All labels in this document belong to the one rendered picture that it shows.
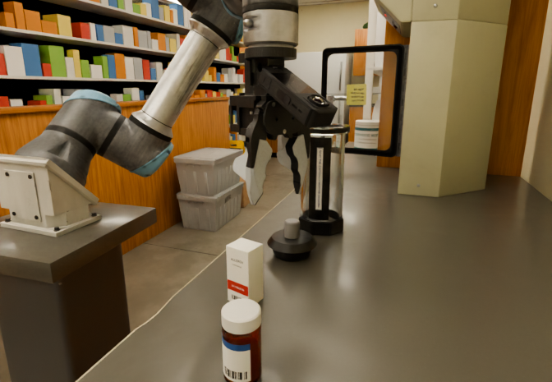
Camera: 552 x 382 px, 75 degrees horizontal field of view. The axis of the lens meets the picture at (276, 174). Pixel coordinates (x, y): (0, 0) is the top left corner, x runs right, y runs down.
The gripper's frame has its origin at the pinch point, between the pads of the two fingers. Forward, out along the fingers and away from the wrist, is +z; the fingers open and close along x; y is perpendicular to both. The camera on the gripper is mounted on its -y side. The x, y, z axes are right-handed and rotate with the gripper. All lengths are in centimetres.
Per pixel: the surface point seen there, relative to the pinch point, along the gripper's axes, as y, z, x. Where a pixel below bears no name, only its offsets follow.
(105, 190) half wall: 226, 55, -38
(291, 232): 6.5, 10.4, -8.6
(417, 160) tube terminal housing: 12, 5, -63
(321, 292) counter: -5.0, 15.3, -4.1
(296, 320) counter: -7.4, 15.3, 3.7
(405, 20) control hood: 17, -33, -59
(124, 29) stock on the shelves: 316, -67, -93
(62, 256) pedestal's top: 34.4, 15.4, 22.7
